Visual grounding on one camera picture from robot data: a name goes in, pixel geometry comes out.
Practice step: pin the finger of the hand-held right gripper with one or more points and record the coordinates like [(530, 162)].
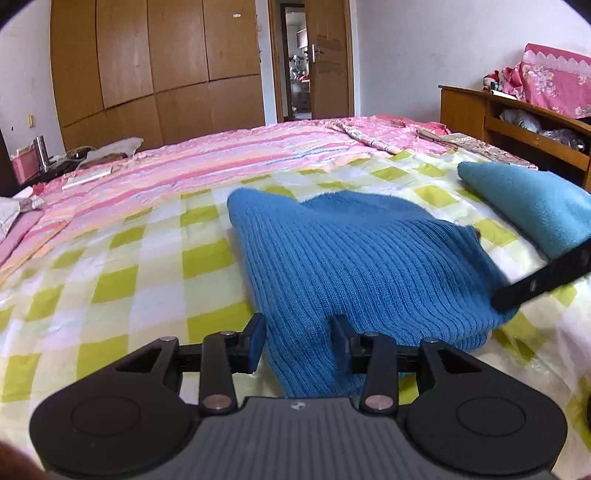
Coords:
[(540, 281)]

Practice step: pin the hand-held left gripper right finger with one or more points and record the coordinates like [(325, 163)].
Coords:
[(340, 344)]

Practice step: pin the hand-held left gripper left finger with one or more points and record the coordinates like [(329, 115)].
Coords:
[(257, 344)]

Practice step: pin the blue knit sweater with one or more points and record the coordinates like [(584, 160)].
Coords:
[(360, 258)]

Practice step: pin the teal fleece garment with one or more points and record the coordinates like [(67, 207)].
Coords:
[(531, 203)]

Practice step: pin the yellow-green checked bedsheet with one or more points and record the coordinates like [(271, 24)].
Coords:
[(152, 258)]

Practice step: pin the dark plastic bag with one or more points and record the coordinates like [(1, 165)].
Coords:
[(561, 138)]

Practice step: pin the grey plastic bag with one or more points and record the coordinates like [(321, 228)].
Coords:
[(519, 120)]

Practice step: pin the wooden headboard shelf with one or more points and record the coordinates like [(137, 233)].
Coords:
[(461, 108)]

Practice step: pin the pink striped blanket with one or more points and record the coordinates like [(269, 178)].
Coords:
[(231, 152)]

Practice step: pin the pink floral cloth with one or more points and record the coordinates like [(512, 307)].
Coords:
[(549, 78)]

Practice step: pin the red plush toy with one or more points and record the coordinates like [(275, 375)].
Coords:
[(493, 81)]

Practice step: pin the floral patterned quilt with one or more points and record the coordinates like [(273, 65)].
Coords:
[(392, 134)]

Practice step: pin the white cloth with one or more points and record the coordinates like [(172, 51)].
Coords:
[(113, 150)]

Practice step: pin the wooden door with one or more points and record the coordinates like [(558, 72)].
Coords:
[(330, 60)]

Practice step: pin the metal flask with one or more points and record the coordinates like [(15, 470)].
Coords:
[(41, 150)]

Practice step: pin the pink box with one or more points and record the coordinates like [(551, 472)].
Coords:
[(25, 166)]

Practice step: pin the wooden wardrobe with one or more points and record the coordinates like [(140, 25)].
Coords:
[(161, 60)]

